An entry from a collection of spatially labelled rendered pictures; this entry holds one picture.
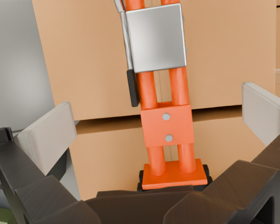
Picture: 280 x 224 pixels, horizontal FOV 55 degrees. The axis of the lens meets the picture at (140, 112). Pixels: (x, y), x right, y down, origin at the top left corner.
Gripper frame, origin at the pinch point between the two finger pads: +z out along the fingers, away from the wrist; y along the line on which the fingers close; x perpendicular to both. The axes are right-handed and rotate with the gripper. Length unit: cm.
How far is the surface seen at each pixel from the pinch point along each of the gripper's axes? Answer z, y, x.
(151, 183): 11.3, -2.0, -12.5
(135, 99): 12.5, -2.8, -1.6
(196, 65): 28.8, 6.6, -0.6
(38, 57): 123, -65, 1
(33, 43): 123, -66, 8
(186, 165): 13.0, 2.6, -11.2
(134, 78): 12.6, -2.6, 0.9
